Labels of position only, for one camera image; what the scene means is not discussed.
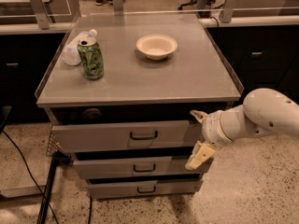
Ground green soda can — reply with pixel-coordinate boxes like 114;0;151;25
77;37;104;80

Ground grey top drawer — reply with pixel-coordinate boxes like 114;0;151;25
52;120;202;152

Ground can inside top drawer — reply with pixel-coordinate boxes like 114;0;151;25
81;108;102;122

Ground grey middle drawer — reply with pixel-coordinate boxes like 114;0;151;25
74;156;213;179

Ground black metal floor rail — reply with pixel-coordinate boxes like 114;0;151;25
36;151;70;224

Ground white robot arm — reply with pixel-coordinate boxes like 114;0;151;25
185;88;299;170

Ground grey drawer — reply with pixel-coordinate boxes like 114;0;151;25
52;120;202;152
88;175;202;200
74;156;213;179

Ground dark counter cabinets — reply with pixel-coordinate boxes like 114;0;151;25
0;25;299;123

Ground black floor cable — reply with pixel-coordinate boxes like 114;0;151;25
0;129;60;224

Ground glass partition with posts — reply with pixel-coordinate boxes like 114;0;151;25
0;0;299;31

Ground grey metal drawer cabinet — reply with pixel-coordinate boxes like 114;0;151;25
36;14;243;189

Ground white paper bowl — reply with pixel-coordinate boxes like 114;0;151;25
136;35;178;61

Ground grey bottom drawer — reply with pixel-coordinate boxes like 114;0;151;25
88;175;202;200

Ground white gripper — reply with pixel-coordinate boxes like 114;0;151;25
185;110;232;170

